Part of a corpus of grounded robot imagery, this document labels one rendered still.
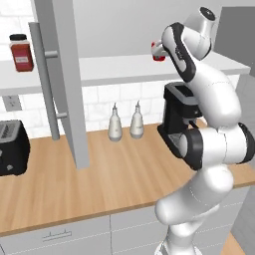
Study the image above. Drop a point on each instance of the red glass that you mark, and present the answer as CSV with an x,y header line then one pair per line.
x,y
158,57

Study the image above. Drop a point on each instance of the grey cabinet door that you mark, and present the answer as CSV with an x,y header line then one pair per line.
x,y
68,83

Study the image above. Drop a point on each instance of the wide white drawer front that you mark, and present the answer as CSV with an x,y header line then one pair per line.
x,y
66,244

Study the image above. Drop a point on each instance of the black coffee machine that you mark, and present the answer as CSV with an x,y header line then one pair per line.
x,y
177,109

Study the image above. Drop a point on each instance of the white cabinet shelf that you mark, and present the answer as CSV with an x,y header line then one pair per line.
x,y
116,69

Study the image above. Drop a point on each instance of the red jar with black lid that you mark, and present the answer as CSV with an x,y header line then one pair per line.
x,y
22,54

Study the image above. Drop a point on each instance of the white cupboard front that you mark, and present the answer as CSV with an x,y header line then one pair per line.
x,y
229,212

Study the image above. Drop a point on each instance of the white wall socket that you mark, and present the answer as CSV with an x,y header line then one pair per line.
x,y
12,103

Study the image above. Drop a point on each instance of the white bottle with spout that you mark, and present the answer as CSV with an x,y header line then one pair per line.
x,y
136,124
115,126

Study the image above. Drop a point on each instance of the black toaster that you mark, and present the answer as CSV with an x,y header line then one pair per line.
x,y
12,147

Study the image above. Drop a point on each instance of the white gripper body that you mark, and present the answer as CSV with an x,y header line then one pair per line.
x,y
159,47

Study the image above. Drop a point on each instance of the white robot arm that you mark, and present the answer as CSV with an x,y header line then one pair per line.
x,y
212,139

